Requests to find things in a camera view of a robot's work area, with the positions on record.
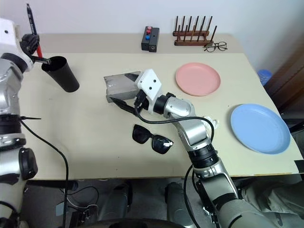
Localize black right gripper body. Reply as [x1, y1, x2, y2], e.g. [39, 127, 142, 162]
[133, 89, 150, 111]

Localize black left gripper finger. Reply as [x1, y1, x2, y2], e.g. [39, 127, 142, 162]
[30, 55, 52, 65]
[22, 33, 40, 48]

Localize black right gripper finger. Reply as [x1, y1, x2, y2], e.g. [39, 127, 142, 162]
[123, 72, 141, 83]
[110, 96, 139, 117]

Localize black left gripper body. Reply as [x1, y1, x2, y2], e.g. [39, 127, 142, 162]
[19, 40, 38, 58]

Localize red marker with black cap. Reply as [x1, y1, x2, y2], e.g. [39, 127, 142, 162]
[26, 3, 44, 59]

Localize grey glasses case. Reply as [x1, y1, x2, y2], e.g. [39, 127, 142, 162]
[103, 70, 141, 104]

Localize black plastic cup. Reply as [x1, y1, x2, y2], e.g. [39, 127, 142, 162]
[41, 56, 80, 93]

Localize black sunglasses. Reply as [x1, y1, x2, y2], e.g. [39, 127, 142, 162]
[132, 123, 174, 155]

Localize black box with coloured buttons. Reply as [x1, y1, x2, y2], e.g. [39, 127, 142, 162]
[141, 26, 161, 53]

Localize pink plate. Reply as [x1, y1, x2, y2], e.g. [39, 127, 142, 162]
[175, 62, 222, 97]

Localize brown wooden plate rack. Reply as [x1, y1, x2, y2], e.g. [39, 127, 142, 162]
[172, 15, 218, 47]

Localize black thin-rimmed eyeglasses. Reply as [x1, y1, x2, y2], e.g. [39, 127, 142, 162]
[203, 41, 228, 53]

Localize blue plate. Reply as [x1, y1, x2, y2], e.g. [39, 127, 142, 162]
[230, 103, 292, 155]

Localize brown wooden cabinet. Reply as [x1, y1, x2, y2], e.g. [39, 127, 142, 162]
[263, 44, 304, 115]

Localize grey-green fabric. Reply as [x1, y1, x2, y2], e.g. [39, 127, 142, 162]
[234, 175, 304, 228]

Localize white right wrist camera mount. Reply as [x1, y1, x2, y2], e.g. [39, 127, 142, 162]
[135, 68, 163, 113]

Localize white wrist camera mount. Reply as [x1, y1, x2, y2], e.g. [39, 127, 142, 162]
[0, 17, 34, 72]
[135, 68, 163, 113]

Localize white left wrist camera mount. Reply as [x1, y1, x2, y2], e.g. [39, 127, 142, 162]
[0, 17, 34, 72]

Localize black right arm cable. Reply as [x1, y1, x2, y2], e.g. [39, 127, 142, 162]
[133, 101, 216, 228]

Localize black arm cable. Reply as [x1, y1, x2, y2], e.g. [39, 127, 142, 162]
[19, 119, 70, 228]
[133, 101, 216, 228]

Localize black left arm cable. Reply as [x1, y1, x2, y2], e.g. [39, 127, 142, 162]
[19, 119, 70, 228]

